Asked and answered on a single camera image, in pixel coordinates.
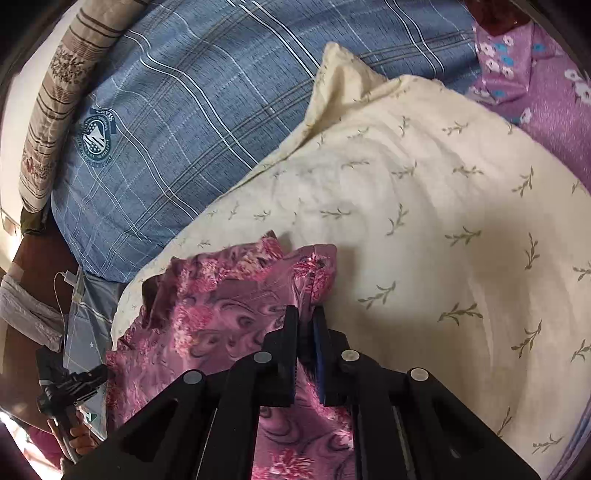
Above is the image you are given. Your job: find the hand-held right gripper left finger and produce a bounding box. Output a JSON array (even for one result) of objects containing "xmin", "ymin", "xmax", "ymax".
[{"xmin": 60, "ymin": 305, "xmax": 301, "ymax": 480}]

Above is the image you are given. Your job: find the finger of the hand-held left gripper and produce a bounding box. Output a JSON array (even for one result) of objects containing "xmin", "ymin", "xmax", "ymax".
[{"xmin": 69, "ymin": 364, "xmax": 110, "ymax": 400}]

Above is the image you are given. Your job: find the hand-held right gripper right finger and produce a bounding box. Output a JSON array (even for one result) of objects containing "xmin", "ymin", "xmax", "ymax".
[{"xmin": 311, "ymin": 305, "xmax": 541, "ymax": 480}]

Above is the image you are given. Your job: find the purple floral shirt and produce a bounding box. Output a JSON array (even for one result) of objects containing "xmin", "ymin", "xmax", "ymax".
[{"xmin": 105, "ymin": 233, "xmax": 358, "ymax": 480}]

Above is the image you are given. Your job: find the person's left hand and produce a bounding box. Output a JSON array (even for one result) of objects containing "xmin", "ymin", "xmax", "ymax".
[{"xmin": 50, "ymin": 422, "xmax": 101, "ymax": 459}]

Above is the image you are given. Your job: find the blue star-logo pillow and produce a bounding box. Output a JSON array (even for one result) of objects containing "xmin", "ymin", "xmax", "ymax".
[{"xmin": 62, "ymin": 265, "xmax": 125, "ymax": 439}]

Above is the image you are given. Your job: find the grey cloth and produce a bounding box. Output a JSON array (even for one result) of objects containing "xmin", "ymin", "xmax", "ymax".
[{"xmin": 0, "ymin": 274, "xmax": 65, "ymax": 352}]

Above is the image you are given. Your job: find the white leaf-print quilt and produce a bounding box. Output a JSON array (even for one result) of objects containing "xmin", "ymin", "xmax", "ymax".
[{"xmin": 111, "ymin": 41, "xmax": 591, "ymax": 476}]

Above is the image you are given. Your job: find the olive green cloth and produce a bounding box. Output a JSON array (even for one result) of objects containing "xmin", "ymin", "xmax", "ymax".
[{"xmin": 21, "ymin": 208, "xmax": 51, "ymax": 237}]

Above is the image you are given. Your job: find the blue plaid quilt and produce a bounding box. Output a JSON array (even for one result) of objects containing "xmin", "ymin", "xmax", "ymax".
[{"xmin": 51, "ymin": 0, "xmax": 481, "ymax": 284}]

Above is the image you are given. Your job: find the brown striped pillow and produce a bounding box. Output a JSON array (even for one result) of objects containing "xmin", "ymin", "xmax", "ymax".
[{"xmin": 18, "ymin": 0, "xmax": 158, "ymax": 213}]

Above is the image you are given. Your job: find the purple flower-print bedsheet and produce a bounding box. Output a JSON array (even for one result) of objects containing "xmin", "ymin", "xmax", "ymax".
[{"xmin": 464, "ymin": 21, "xmax": 591, "ymax": 185}]

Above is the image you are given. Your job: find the dark red bag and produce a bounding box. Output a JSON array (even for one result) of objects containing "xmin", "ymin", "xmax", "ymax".
[{"xmin": 464, "ymin": 0, "xmax": 532, "ymax": 35}]

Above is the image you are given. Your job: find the white charger cable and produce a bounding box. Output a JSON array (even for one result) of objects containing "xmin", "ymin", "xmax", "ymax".
[{"xmin": 53, "ymin": 270, "xmax": 81, "ymax": 370}]

